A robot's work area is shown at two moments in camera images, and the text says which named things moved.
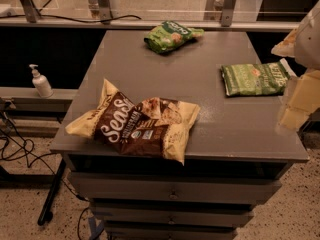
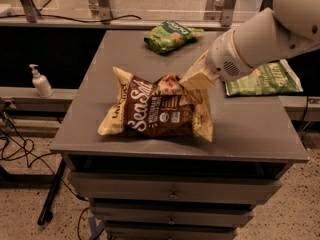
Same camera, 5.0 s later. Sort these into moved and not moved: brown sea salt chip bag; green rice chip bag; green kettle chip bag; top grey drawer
Moved: brown sea salt chip bag
Not moved: top grey drawer; green rice chip bag; green kettle chip bag
